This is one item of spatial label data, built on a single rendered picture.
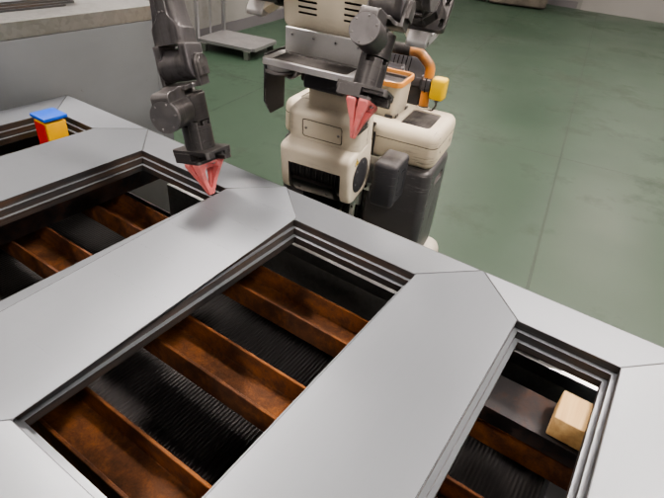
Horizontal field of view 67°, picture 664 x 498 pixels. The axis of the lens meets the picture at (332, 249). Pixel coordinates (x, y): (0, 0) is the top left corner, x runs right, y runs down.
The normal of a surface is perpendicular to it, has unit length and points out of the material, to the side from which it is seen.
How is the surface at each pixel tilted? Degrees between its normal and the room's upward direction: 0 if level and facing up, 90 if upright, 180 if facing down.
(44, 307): 0
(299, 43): 90
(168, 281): 0
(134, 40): 90
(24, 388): 0
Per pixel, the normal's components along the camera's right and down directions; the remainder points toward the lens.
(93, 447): 0.09, -0.81
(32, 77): 0.82, 0.38
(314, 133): -0.44, 0.60
